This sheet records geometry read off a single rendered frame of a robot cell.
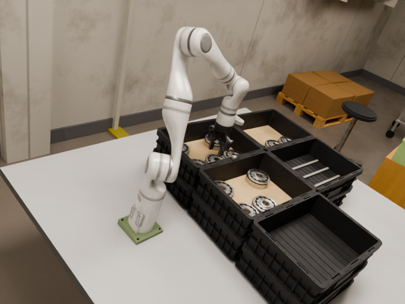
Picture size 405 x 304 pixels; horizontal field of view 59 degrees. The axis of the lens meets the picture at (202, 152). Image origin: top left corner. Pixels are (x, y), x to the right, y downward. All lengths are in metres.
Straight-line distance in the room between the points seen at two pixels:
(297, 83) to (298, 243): 3.41
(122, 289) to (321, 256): 0.70
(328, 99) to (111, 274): 3.59
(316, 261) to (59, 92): 2.14
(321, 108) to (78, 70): 2.81
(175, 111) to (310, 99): 3.51
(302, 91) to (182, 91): 3.53
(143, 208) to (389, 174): 2.10
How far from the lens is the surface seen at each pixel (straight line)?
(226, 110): 1.45
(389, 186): 3.01
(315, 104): 4.53
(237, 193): 1.49
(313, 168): 1.88
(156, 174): 1.17
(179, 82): 1.17
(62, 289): 2.09
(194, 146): 1.69
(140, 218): 1.31
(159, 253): 1.35
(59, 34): 2.68
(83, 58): 2.83
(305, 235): 1.45
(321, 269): 1.37
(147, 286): 1.26
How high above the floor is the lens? 1.71
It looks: 32 degrees down
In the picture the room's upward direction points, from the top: 17 degrees clockwise
